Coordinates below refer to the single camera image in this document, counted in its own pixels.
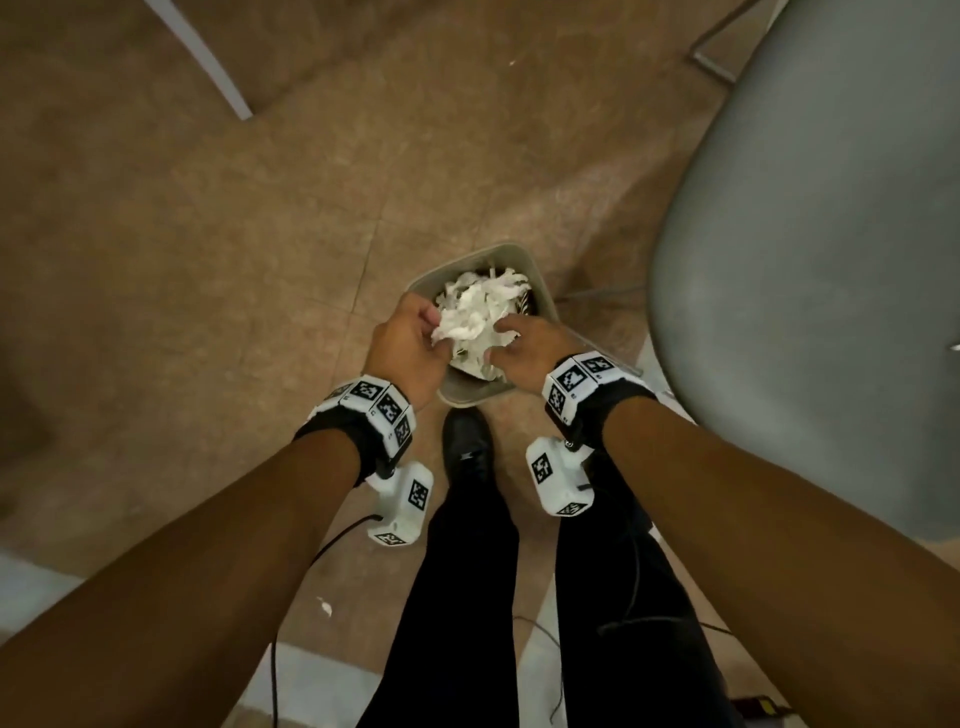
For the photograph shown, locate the person's left hand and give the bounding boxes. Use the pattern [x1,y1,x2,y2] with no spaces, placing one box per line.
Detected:
[363,292,452,411]

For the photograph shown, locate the person's right hand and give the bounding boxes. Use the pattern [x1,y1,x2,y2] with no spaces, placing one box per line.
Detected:
[486,314,583,394]

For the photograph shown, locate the white paper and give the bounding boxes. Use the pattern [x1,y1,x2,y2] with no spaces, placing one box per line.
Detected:
[430,267,534,370]

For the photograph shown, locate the person's left forearm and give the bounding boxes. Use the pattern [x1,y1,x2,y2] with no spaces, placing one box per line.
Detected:
[0,429,363,728]

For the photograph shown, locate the person's right forearm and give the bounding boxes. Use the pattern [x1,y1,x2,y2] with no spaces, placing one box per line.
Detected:
[600,396,960,728]

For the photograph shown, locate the beige plastic waste bin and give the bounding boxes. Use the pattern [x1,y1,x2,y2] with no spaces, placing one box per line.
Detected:
[404,240,561,408]

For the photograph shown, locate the black wristband with marker tags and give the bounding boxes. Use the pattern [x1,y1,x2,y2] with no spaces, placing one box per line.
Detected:
[541,350,658,451]
[294,374,418,481]

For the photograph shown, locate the person's black shoe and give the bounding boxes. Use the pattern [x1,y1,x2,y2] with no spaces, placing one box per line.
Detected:
[441,410,494,483]

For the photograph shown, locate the person's black trousers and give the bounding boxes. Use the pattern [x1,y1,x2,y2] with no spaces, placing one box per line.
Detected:
[358,448,745,728]

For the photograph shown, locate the grey table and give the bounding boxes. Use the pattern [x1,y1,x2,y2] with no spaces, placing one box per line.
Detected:
[647,0,960,543]

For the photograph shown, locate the grey metal furniture leg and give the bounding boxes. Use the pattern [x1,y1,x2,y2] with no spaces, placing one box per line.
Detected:
[144,0,255,122]

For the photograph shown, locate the black and yellow device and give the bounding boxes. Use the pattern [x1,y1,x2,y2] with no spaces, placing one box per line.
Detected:
[730,695,798,728]

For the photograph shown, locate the white wrist camera with markers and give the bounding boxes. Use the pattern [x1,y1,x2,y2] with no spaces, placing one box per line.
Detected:
[365,460,435,548]
[524,436,597,519]

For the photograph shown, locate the black cable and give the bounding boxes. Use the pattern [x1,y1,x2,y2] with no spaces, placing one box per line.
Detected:
[268,513,385,728]

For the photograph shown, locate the thin grey cable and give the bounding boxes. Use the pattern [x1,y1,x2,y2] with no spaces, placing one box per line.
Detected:
[513,614,565,723]

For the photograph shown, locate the grey metal chair frame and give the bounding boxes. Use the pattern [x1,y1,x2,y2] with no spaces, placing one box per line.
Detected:
[688,0,766,85]

